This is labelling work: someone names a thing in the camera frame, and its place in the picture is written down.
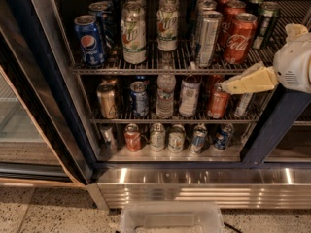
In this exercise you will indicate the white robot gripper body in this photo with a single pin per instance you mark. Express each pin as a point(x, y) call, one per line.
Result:
point(293, 66)

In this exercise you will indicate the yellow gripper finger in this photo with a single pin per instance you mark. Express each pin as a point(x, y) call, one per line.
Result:
point(294, 31)
point(257, 78)

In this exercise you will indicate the red coca-cola can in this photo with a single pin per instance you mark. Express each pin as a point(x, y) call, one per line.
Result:
point(241, 35)

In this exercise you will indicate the front green dark can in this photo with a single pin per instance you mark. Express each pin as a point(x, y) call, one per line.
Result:
point(268, 14)

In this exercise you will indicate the silver slim can middle shelf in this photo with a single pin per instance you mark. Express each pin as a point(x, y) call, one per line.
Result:
point(243, 104)

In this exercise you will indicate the orange can middle shelf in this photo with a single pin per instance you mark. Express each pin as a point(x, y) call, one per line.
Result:
point(218, 102)

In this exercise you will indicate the blue pepsi can bottom shelf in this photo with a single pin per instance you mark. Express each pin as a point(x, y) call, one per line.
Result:
point(223, 136)

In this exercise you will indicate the front silver slim can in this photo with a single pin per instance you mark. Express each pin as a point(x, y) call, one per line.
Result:
point(206, 40)

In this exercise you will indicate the blue silver can bottom shelf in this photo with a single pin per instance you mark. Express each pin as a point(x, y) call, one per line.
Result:
point(198, 138)

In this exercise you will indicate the white green can bottom shelf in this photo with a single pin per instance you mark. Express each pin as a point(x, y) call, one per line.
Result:
point(176, 138)

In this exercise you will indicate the stainless steel fridge base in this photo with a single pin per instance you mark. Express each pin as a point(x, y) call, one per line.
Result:
point(284, 188)

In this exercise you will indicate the second row 7up can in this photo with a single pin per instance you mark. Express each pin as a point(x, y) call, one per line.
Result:
point(167, 18)

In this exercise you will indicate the blue can middle shelf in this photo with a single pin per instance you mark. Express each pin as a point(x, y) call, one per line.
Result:
point(139, 99)

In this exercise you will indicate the front white 7up can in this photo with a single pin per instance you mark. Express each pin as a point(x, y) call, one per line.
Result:
point(133, 33)

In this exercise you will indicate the red can bottom shelf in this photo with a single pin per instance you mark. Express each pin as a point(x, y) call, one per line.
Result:
point(132, 137)

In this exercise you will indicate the gold can middle shelf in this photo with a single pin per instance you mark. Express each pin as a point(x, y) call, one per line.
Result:
point(106, 95)

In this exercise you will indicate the dark can bottom left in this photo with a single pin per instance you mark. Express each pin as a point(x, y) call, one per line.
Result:
point(109, 137)

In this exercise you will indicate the front blue pepsi can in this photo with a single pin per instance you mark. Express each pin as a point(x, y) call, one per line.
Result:
point(90, 41)

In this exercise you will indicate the open glass fridge door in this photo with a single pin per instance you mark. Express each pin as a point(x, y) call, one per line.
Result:
point(44, 127)

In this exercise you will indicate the white labelled bottle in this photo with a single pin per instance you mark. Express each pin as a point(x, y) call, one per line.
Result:
point(190, 88)

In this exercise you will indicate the clear water bottle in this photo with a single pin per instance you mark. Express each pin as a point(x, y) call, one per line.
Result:
point(166, 83)

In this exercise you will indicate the clear plastic bin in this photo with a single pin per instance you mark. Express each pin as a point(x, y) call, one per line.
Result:
point(172, 217)

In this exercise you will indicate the top wire shelf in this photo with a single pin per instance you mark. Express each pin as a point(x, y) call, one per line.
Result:
point(178, 61)

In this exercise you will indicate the wire shelf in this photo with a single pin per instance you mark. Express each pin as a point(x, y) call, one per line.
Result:
point(178, 61)
point(254, 112)

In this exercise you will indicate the blue fridge door post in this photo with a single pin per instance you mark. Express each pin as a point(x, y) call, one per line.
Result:
point(283, 109)

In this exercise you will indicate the middle wire shelf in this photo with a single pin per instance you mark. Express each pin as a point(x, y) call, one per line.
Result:
point(254, 112)

